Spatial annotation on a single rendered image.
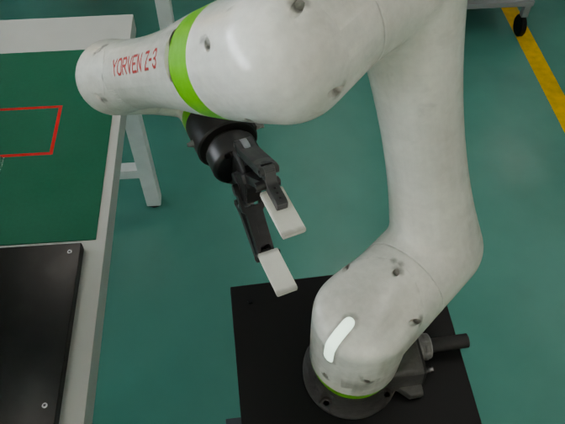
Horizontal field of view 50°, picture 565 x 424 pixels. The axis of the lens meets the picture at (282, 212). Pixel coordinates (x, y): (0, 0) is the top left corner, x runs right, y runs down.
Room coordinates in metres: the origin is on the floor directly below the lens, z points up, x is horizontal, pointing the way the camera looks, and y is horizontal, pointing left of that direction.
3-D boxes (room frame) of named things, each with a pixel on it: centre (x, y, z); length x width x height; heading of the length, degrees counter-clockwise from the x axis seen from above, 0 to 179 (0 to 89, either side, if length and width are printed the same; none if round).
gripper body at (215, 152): (0.57, 0.06, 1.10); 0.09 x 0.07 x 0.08; 24
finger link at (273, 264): (0.45, 0.01, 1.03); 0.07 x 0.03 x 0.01; 24
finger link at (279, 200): (0.47, 0.01, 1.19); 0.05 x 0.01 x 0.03; 24
